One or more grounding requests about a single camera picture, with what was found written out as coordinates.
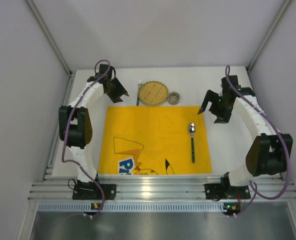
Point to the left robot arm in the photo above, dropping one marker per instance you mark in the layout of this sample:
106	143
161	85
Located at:
75	130

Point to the speckled ceramic cup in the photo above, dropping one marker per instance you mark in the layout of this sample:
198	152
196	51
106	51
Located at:
173	98

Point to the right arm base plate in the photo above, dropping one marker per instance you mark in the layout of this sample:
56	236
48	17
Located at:
216	192

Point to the yellow pikachu placemat cloth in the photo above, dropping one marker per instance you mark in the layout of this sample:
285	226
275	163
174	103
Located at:
153	140

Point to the spoon with green handle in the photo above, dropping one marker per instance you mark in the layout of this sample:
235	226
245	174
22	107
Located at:
192	130

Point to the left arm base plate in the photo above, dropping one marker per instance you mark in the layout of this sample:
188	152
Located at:
90	191

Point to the left aluminium frame post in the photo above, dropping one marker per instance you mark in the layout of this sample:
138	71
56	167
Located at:
46	32

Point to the round woven bamboo plate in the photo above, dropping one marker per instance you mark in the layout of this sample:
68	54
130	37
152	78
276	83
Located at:
153	93

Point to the aluminium mounting rail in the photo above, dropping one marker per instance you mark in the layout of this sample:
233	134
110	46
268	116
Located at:
135	188

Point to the aluminium frame post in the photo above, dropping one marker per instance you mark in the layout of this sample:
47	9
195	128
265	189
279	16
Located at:
46	32
286	4

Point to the right aluminium frame post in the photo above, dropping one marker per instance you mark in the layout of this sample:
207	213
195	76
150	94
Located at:
286	4

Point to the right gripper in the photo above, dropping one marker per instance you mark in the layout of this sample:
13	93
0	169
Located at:
217	107

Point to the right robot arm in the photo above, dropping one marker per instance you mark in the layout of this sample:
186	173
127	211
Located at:
270	150

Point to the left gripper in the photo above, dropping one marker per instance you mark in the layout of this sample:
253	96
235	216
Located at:
112	88

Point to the fork with green handle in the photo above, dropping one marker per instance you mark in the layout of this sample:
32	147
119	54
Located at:
140	83

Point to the slotted cable duct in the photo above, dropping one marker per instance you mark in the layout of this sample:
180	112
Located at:
138	207

